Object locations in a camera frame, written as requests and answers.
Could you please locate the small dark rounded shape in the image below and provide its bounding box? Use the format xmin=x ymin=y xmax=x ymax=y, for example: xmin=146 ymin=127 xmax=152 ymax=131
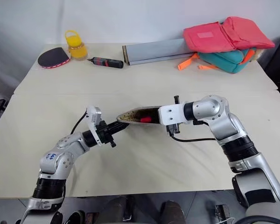
xmin=159 ymin=200 xmax=185 ymax=224

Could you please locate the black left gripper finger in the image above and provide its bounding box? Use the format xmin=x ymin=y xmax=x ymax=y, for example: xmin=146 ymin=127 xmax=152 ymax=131
xmin=109 ymin=126 xmax=129 ymax=136
xmin=106 ymin=121 xmax=128 ymax=129

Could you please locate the black red electric screwdriver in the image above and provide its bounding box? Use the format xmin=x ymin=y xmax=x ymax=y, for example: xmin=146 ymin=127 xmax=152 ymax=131
xmin=87 ymin=56 xmax=125 ymax=70

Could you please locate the long white cardboard box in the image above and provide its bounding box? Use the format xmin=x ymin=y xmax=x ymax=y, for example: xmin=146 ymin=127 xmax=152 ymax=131
xmin=121 ymin=37 xmax=197 ymax=66

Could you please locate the pink fabric backpack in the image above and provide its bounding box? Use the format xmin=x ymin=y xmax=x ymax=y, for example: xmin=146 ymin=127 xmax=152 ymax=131
xmin=182 ymin=16 xmax=276 ymax=53

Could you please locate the yellow lidded plastic jar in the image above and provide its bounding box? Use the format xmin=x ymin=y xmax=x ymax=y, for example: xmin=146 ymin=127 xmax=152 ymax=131
xmin=64 ymin=29 xmax=88 ymax=61

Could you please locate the black table tennis paddle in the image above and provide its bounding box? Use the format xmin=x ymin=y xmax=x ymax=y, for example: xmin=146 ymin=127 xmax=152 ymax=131
xmin=37 ymin=47 xmax=72 ymax=70

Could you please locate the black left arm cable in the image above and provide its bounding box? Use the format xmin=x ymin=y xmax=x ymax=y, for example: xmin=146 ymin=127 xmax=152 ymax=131
xmin=70 ymin=111 xmax=90 ymax=135

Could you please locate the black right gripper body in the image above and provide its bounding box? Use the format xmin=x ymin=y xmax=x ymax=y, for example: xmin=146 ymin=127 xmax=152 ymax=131
xmin=165 ymin=95 xmax=182 ymax=137

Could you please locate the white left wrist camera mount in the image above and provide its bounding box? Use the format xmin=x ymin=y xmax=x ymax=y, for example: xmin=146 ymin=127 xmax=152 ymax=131
xmin=86 ymin=105 xmax=105 ymax=147

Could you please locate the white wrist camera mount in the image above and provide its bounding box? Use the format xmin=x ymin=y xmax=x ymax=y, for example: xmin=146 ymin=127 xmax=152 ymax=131
xmin=86 ymin=105 xmax=105 ymax=147
xmin=157 ymin=102 xmax=188 ymax=127

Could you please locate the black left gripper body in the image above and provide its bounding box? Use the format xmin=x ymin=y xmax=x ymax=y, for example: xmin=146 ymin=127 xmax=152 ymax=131
xmin=96 ymin=120 xmax=118 ymax=149

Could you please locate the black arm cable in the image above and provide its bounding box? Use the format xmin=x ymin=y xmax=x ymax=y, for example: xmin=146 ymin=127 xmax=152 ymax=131
xmin=70 ymin=111 xmax=90 ymax=135
xmin=170 ymin=118 xmax=218 ymax=143

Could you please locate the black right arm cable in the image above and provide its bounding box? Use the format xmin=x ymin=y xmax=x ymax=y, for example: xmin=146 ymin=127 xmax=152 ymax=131
xmin=170 ymin=118 xmax=218 ymax=143

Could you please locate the teal bag with orange straps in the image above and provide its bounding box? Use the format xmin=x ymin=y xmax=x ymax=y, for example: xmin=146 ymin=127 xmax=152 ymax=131
xmin=177 ymin=47 xmax=258 ymax=75

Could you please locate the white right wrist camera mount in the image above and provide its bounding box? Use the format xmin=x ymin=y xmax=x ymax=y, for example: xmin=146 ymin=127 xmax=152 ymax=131
xmin=157 ymin=102 xmax=188 ymax=127

